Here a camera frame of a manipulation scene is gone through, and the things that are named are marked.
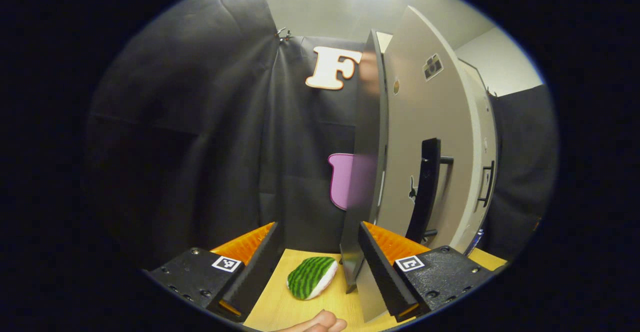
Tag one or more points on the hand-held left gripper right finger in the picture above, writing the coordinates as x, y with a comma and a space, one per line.
380, 272

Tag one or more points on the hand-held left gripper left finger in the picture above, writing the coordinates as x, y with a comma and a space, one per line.
260, 267

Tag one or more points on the white grey shoe cabinet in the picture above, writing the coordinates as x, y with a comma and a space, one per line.
367, 132

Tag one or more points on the white cabinet door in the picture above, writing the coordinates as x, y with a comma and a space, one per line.
405, 112
481, 122

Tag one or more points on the green striped plush toy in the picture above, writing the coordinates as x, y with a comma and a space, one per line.
310, 277

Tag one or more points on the black backdrop cloth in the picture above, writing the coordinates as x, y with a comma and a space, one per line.
200, 147

